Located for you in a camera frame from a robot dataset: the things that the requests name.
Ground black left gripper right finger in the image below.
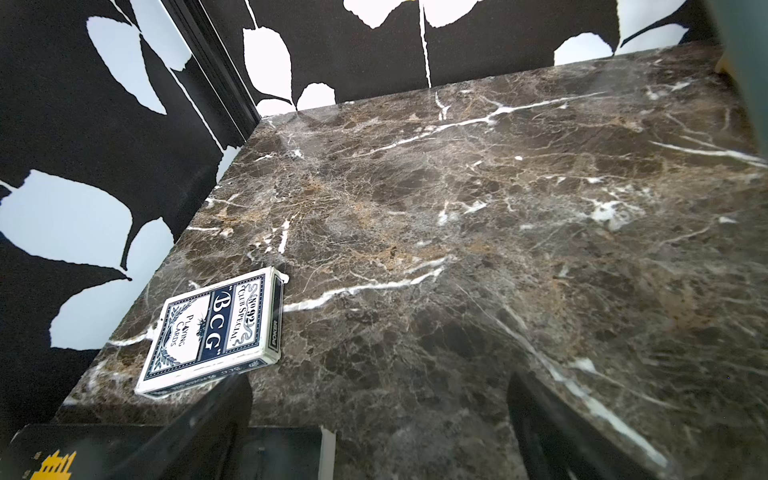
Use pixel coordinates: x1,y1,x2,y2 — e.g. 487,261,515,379
507,371,654,480

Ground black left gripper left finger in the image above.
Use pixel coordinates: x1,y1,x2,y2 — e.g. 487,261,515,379
107,374,253,479

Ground light blue watering can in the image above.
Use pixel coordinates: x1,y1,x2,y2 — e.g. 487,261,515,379
706,0,767,155

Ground blue playing card box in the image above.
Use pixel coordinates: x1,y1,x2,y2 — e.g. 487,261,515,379
135,267,289,399

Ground black book yellow lettering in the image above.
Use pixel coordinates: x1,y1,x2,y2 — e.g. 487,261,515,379
1,424,336,479

